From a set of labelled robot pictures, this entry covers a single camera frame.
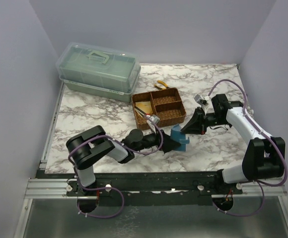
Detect blue leather card holder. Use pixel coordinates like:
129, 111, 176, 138
170, 124, 190, 152

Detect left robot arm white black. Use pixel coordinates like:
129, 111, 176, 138
66, 125, 181, 187

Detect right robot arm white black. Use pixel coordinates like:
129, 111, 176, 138
181, 94, 285, 183

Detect brown woven divided basket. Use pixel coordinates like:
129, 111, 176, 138
131, 88, 186, 130

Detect green plastic storage box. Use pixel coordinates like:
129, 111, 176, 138
56, 42, 141, 103

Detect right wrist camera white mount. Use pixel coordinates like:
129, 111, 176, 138
194, 94, 211, 114

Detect yellow handled pliers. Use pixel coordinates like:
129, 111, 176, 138
154, 80, 169, 90

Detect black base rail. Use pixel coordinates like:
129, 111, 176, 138
67, 172, 242, 206

